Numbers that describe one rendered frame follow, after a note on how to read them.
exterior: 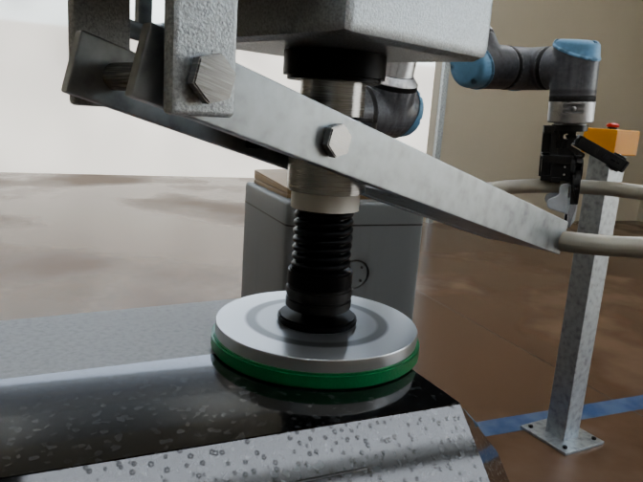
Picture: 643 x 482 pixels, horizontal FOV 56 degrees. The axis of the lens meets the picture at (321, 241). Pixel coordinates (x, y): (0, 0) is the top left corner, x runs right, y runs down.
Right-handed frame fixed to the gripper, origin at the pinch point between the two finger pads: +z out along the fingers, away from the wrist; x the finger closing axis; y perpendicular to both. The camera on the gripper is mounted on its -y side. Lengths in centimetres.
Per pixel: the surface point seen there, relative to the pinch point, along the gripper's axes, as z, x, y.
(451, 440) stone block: 2, 90, 18
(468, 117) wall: 1, -526, 49
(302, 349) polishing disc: -4, 88, 32
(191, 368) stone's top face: -2, 90, 42
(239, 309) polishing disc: -4, 80, 42
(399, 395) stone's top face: 0, 88, 23
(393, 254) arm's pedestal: 16.2, -19.6, 41.1
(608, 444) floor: 94, -73, -28
